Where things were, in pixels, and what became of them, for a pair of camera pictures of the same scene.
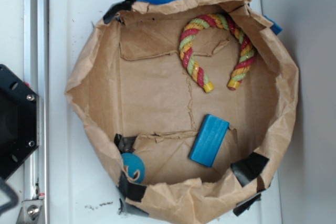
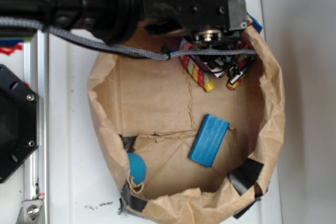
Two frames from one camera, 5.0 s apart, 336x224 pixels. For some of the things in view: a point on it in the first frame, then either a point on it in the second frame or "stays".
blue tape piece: [276, 28] → [256, 24]
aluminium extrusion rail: [36, 78] stays
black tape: [131, 190] → [127, 200]
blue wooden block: [209, 140] stays
